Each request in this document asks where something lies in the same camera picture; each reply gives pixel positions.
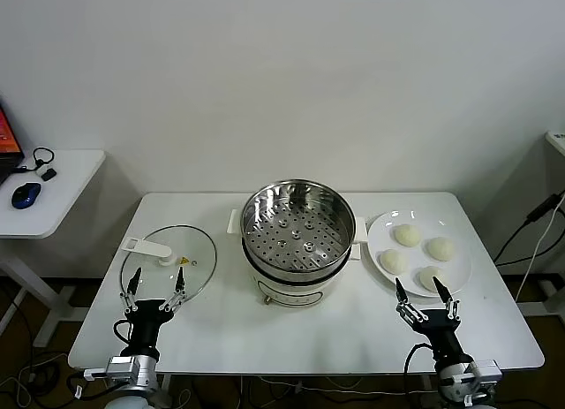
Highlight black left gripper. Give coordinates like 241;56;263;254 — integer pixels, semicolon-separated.
119;266;186;351

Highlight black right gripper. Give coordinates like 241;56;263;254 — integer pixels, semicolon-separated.
394;276;465;364

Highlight white steamed baozi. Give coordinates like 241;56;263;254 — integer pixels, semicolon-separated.
414;265;447;293
392;223;421;247
426;236;456;262
379;248;409;276

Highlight stainless steel steamer basket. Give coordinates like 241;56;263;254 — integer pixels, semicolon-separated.
241;178;357;283

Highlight white round plate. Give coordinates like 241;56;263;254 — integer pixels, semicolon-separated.
365;209;473;299

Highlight white side table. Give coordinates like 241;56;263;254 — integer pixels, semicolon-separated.
0;148;107;348

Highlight white electric cooker pot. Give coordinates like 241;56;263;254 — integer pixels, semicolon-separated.
227;208;368;308

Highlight blue computer mouse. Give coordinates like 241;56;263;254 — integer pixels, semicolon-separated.
11;182;42;209

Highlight white desk edge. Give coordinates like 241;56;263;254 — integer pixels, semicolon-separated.
545;130;565;155

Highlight black laptop with red screen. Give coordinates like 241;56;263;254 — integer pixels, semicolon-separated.
0;100;26;185

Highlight glass lid with white handle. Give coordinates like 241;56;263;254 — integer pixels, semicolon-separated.
119;223;218;305

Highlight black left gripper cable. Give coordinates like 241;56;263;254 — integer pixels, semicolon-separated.
114;319;134;345

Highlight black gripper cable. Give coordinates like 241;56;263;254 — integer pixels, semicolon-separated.
114;319;134;345
404;342;438;409

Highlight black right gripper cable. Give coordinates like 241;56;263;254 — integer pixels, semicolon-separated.
404;342;438;409

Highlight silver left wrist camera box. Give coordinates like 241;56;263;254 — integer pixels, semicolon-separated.
83;355;134;382

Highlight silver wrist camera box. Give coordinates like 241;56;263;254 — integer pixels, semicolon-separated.
471;359;503;383
83;355;134;382

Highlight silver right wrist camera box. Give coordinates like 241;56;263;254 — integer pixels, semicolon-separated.
471;359;503;383

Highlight white hanging cable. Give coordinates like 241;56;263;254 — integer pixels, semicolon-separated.
514;203;561;303

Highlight black cable with adapter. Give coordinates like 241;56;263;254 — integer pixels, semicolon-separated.
493;192;565;267

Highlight black floor cable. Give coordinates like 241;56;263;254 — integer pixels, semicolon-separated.
0;289;27;337

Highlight cables under work table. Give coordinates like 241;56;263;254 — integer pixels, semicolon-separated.
176;375;438;409

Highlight floor cable tangle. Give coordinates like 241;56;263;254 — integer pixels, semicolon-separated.
0;351;85;409

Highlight black earphone cable loop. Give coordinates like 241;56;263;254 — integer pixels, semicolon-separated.
11;147;57;175

